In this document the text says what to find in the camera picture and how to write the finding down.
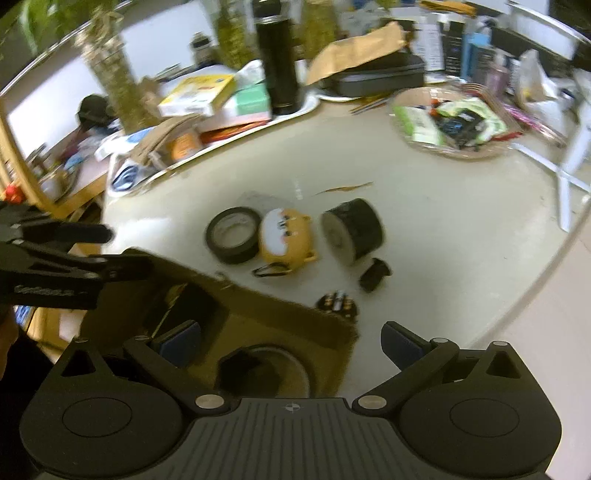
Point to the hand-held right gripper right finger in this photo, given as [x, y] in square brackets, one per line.
[400, 346]

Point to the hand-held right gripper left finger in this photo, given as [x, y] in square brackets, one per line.
[182, 345]

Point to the blue and white packet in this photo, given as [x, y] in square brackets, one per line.
[125, 177]

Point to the black battery pack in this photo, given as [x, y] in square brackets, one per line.
[337, 303]

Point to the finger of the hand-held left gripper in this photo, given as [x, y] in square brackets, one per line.
[69, 232]
[124, 266]

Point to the glass bowl of snack packets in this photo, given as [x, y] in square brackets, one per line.
[452, 124]

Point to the black thermos bottle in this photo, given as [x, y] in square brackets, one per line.
[278, 60]

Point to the white tripod stand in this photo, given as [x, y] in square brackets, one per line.
[577, 157]

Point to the black zip case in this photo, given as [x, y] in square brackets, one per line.
[374, 76]

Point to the round orange plush toy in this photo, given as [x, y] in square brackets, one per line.
[286, 240]

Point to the small black adapter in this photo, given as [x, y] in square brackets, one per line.
[375, 274]

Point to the mint green box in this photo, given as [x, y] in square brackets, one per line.
[251, 102]

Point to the blue carton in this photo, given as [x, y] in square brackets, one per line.
[475, 48]

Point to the wide black tape roll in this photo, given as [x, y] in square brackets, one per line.
[358, 228]

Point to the dried brown leaf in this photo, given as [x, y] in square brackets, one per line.
[344, 188]

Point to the yellow and white carton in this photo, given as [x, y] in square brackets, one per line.
[196, 94]

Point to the white plastic bag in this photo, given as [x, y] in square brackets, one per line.
[538, 76]

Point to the thin black tape roll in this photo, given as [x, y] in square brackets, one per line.
[217, 240]

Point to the brown paper envelope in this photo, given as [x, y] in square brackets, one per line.
[355, 48]

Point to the tall glass vase with bamboo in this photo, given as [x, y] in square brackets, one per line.
[117, 74]

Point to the orange jar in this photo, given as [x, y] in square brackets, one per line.
[184, 145]

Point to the glass vase with green stems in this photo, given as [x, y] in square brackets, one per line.
[235, 32]
[321, 27]

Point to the black bag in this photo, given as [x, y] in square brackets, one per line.
[94, 110]

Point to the red flat packet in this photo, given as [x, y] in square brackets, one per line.
[231, 134]

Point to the cardboard box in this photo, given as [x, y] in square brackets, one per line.
[277, 318]

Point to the white plastic tray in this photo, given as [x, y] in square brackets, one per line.
[304, 108]

